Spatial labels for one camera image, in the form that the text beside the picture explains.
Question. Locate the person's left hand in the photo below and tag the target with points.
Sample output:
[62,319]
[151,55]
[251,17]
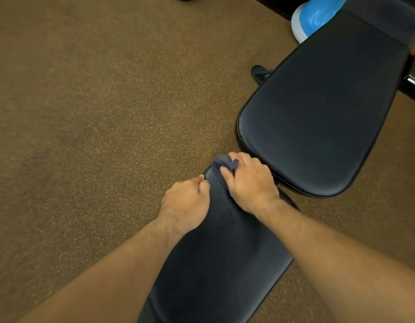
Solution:
[185,205]

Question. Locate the person's right hand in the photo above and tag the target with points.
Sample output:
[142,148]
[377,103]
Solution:
[253,188]

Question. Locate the dark grey cleaning cloth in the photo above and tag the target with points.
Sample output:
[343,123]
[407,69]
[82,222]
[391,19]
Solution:
[221,161]

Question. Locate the black padded workout bench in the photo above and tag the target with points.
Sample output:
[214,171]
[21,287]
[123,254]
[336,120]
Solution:
[321,114]

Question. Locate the person's left forearm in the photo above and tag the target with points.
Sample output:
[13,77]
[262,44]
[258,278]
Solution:
[103,282]

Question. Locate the person's right forearm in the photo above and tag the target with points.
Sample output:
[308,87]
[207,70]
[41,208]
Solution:
[345,265]

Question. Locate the blue balance trainer dome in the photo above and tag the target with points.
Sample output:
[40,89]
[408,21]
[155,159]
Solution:
[315,13]

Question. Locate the black storage shelf rack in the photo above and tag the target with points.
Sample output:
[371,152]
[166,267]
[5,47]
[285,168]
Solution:
[278,3]

